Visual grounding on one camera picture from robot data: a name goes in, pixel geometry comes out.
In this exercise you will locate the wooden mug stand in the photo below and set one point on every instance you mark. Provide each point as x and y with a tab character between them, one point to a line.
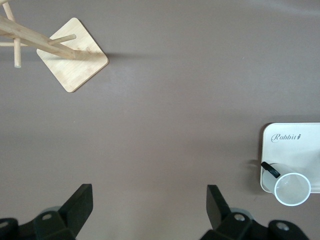
75	67

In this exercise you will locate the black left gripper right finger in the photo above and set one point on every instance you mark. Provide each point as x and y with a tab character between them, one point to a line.
222	212

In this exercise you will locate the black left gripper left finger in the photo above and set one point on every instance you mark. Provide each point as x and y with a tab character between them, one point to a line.
75	210

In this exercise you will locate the cream rabbit print tray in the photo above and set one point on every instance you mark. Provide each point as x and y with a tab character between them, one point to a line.
292	150

